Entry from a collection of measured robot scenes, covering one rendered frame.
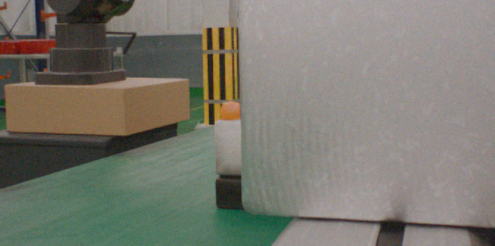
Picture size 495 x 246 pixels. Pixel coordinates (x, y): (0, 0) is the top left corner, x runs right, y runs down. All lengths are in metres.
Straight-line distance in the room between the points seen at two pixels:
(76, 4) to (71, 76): 0.09
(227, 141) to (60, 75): 0.49
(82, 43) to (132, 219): 0.51
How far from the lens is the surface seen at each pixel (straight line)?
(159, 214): 0.43
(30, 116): 0.90
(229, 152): 0.43
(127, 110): 0.82
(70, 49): 0.90
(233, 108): 0.43
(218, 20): 6.99
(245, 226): 0.40
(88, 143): 0.82
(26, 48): 4.68
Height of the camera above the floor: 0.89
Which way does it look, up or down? 6 degrees down
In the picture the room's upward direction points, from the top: 1 degrees counter-clockwise
